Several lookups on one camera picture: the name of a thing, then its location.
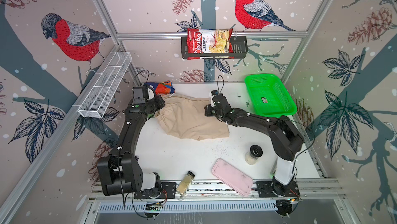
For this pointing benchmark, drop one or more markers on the green plastic basket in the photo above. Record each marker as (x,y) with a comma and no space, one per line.
(269,96)

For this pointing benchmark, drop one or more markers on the rainbow striped shorts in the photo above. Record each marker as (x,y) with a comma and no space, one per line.
(162,88)

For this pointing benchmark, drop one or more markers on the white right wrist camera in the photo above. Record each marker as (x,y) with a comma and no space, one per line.
(215,98)

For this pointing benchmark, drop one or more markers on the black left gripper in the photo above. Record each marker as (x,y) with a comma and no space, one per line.
(160,101)

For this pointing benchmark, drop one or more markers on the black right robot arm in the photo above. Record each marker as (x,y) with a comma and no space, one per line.
(286,140)

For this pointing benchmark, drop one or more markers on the pink rectangular case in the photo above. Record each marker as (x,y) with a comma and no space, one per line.
(232,177)

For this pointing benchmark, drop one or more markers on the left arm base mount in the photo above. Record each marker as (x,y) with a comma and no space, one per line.
(167,190)

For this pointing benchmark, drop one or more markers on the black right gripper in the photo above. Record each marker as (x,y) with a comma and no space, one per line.
(208,109)

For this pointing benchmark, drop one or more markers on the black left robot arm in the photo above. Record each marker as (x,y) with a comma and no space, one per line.
(119,171)

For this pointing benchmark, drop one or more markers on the white wire mesh shelf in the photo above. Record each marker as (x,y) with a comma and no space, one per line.
(101,94)

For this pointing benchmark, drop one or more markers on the beige shorts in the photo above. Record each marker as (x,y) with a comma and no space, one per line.
(184,117)

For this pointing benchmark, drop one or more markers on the black wall basket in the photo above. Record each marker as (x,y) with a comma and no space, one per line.
(238,44)

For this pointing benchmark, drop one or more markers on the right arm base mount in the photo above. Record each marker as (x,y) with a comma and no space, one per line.
(272,188)

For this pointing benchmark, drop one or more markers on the red Chuba chips bag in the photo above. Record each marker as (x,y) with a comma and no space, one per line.
(207,41)

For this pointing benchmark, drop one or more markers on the spice jar black lid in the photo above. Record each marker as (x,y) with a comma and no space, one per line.
(185,183)

